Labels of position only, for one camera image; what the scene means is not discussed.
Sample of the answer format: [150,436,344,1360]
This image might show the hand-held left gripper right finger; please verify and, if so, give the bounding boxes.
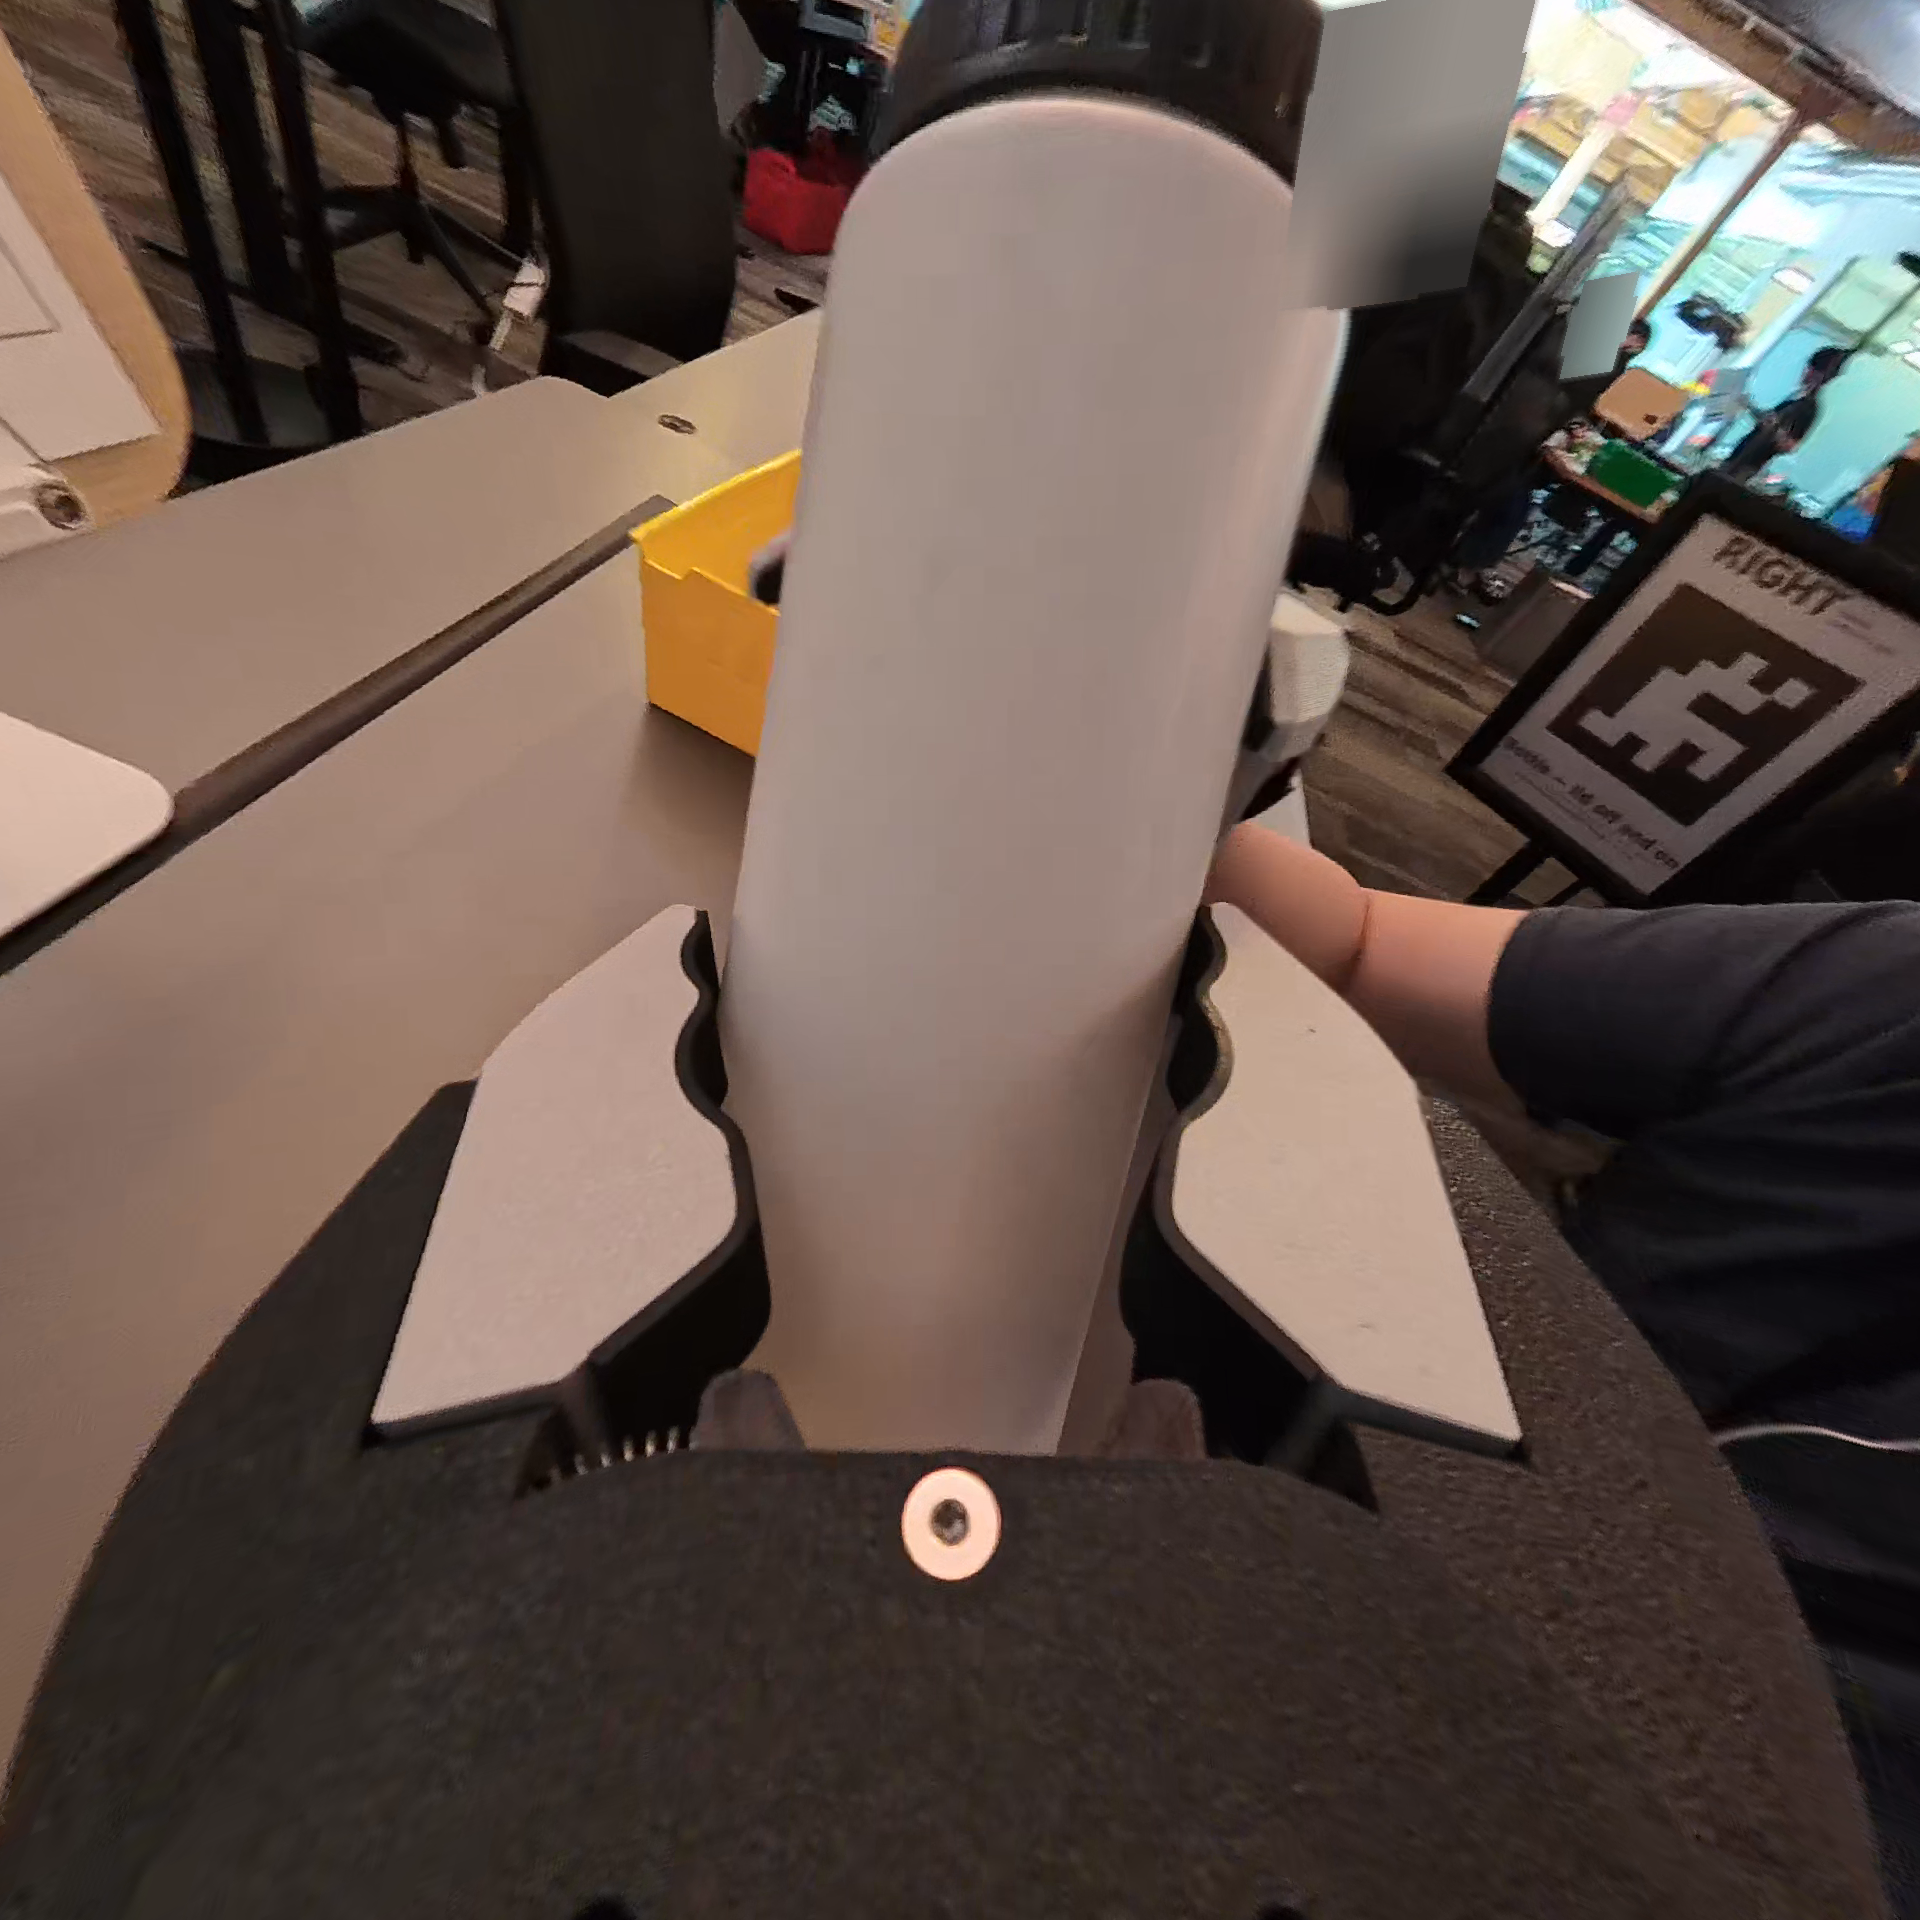
[1127,900,1527,1468]

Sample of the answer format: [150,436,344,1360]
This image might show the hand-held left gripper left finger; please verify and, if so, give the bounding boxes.
[371,901,772,1454]

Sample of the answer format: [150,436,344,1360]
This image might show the yellow plastic bin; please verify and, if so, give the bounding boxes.
[631,448,808,756]

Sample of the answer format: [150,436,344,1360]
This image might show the white plastic bottle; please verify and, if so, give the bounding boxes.
[722,90,1353,1459]

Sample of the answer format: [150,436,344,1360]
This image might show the red bag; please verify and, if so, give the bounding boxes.
[743,140,862,257]

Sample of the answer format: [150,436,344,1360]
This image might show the green crate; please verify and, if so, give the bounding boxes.
[1586,439,1692,515]

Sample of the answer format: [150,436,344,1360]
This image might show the person's navy clothing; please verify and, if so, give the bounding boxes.
[1486,895,1920,1920]

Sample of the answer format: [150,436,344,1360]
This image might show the black partition panel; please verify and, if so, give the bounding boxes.
[494,0,739,395]

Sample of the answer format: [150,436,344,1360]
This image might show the black office chair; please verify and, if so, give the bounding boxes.
[308,0,519,340]

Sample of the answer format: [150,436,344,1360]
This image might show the wooden instruction sheet board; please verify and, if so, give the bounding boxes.
[0,27,194,528]

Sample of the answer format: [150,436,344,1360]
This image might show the black metal frame legs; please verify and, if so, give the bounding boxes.
[117,0,368,448]

